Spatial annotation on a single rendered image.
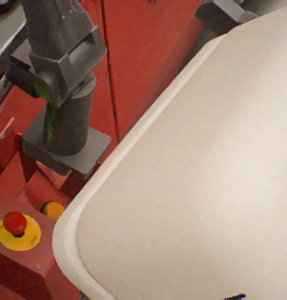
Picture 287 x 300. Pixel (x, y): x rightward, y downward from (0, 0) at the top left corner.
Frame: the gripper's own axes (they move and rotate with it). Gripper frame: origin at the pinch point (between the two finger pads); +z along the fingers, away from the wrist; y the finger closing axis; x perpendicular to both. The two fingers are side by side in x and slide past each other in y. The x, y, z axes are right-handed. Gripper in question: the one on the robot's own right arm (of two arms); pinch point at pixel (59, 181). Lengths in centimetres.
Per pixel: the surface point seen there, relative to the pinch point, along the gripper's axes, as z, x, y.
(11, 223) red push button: -0.3, 10.7, 2.3
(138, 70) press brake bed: 46, -64, 16
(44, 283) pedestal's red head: 3.2, 15.2, -5.3
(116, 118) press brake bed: 48, -52, 14
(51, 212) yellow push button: 7.5, 0.6, 0.9
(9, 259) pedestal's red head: 2.9, 14.9, 0.8
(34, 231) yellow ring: 2.0, 8.3, -0.3
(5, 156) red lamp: 2.4, -0.3, 10.2
